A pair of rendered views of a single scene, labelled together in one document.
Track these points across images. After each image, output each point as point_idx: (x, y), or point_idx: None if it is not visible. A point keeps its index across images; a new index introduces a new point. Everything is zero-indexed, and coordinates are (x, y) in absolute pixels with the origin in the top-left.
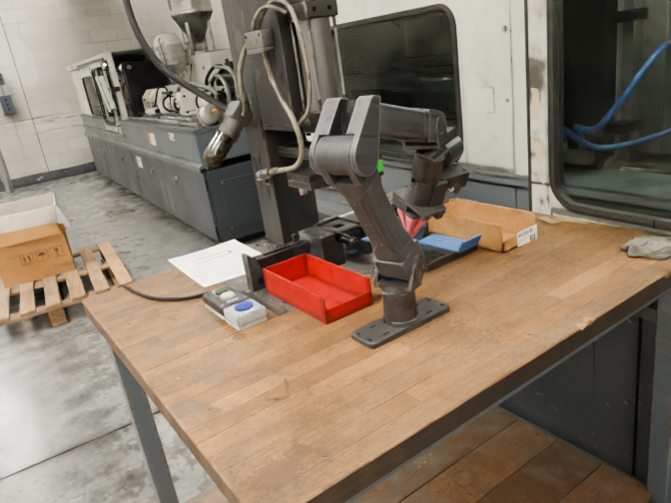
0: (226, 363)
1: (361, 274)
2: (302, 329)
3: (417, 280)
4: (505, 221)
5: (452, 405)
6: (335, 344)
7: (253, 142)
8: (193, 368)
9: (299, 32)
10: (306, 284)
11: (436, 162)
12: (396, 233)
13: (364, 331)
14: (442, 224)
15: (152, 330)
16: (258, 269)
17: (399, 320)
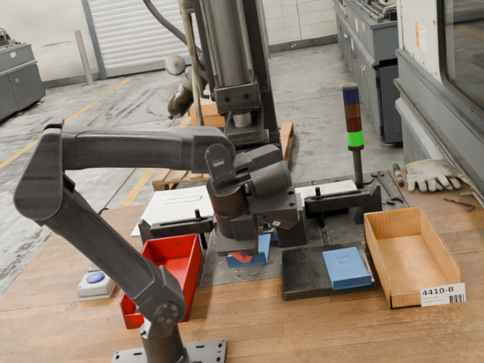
0: (27, 333)
1: (182, 287)
2: (107, 324)
3: (162, 330)
4: (442, 260)
5: None
6: (97, 358)
7: None
8: (9, 327)
9: (179, 3)
10: (181, 268)
11: (218, 196)
12: (127, 274)
13: (124, 357)
14: (369, 238)
15: (49, 270)
16: (150, 238)
17: (150, 362)
